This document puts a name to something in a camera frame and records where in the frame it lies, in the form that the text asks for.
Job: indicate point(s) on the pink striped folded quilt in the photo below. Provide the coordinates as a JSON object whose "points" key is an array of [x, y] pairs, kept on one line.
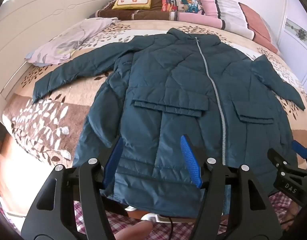
{"points": [[213, 7]]}

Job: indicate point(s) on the brown folded quilt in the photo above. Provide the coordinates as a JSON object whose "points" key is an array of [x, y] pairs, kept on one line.
{"points": [[143, 15]]}

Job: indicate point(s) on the white headboard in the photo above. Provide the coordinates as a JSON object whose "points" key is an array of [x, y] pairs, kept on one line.
{"points": [[31, 30]]}

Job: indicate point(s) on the white device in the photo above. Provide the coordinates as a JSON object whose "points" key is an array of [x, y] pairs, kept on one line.
{"points": [[153, 217]]}

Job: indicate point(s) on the light purple pillow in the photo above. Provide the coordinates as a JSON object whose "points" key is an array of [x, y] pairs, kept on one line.
{"points": [[68, 40]]}

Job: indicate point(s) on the colourful printed cushion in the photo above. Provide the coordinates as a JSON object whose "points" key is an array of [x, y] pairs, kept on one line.
{"points": [[181, 2]]}

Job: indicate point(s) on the bed with floral brown blanket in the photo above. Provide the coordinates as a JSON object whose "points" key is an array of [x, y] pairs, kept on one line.
{"points": [[56, 115]]}

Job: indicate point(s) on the white wardrobe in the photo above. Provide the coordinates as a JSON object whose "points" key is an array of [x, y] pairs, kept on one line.
{"points": [[298, 42]]}

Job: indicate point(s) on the person's plaid trousers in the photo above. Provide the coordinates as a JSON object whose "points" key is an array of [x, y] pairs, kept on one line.
{"points": [[88, 220]]}

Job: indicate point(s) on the person's left hand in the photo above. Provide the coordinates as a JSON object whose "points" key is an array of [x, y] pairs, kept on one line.
{"points": [[134, 230]]}

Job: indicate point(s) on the dusty rose pillow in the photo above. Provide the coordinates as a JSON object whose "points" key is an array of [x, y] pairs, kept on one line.
{"points": [[258, 25]]}

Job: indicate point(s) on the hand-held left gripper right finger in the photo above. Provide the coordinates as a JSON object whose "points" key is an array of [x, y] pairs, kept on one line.
{"points": [[191, 160]]}

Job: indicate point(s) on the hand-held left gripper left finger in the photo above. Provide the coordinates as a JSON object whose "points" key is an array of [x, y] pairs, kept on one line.
{"points": [[114, 160]]}

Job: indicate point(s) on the yellow flower cushion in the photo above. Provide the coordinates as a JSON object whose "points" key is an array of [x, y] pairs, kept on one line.
{"points": [[132, 0]]}

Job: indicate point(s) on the teal quilted jacket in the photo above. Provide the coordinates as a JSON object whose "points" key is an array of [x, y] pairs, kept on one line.
{"points": [[168, 80]]}

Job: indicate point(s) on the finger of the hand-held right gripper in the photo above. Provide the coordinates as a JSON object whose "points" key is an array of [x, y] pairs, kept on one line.
{"points": [[277, 158], [300, 150]]}

